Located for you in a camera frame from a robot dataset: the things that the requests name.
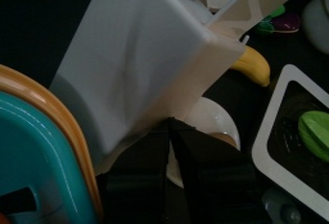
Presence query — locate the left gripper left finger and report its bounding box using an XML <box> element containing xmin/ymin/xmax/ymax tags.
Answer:
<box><xmin>95</xmin><ymin>120</ymin><xmax>173</xmax><ymax>224</ymax></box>

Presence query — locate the green toy starfruit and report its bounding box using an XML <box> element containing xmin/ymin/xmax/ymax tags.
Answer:
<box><xmin>297</xmin><ymin>110</ymin><xmax>329</xmax><ymax>163</ymax></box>

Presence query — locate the yellow toy banana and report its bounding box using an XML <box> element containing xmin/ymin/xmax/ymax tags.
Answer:
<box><xmin>229</xmin><ymin>44</ymin><xmax>273</xmax><ymax>87</ymax></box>

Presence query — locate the green toy vegetable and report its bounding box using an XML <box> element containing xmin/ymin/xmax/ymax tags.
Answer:
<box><xmin>269</xmin><ymin>5</ymin><xmax>288</xmax><ymax>19</ymax></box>

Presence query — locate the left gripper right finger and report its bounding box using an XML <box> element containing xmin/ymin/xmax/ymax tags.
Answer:
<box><xmin>166</xmin><ymin>116</ymin><xmax>276</xmax><ymax>224</ymax></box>

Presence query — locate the teal basket orange rim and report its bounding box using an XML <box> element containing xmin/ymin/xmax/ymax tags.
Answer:
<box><xmin>0</xmin><ymin>63</ymin><xmax>105</xmax><ymax>224</ymax></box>

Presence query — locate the purple toy eggplant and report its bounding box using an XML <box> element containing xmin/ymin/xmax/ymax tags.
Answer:
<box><xmin>252</xmin><ymin>11</ymin><xmax>303</xmax><ymax>36</ymax></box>

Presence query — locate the small white toy pot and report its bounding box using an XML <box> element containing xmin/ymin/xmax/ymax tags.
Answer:
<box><xmin>165</xmin><ymin>96</ymin><xmax>242</xmax><ymax>188</ymax></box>

